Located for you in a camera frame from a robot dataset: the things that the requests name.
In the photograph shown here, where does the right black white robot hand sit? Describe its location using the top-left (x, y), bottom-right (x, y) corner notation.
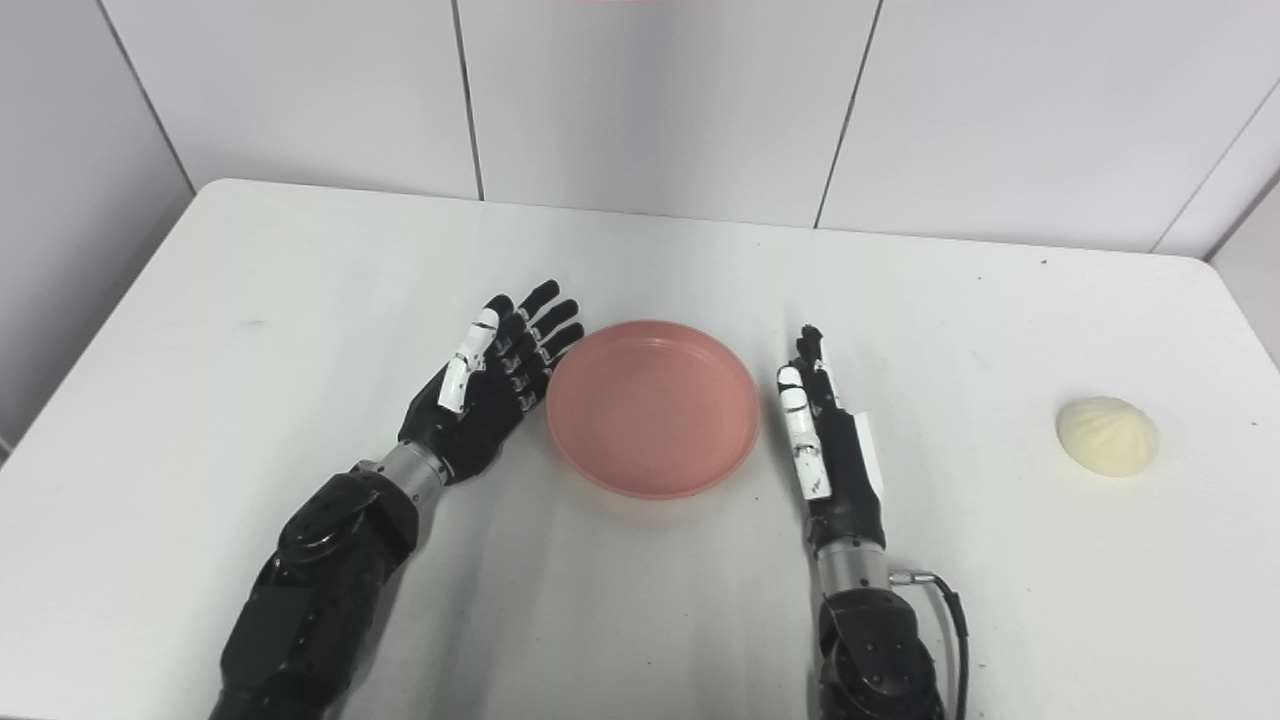
top-left (776, 324), bottom-right (887, 555)

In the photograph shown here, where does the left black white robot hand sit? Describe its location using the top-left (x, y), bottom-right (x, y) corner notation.
top-left (398, 279), bottom-right (586, 487)

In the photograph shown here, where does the pink round plate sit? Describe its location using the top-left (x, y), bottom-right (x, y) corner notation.
top-left (545, 319), bottom-right (763, 500)

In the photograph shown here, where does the white steamed bun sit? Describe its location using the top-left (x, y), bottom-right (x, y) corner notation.
top-left (1055, 395), bottom-right (1160, 478)

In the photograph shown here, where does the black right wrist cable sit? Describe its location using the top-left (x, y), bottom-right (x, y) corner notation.
top-left (888, 568), bottom-right (971, 720)

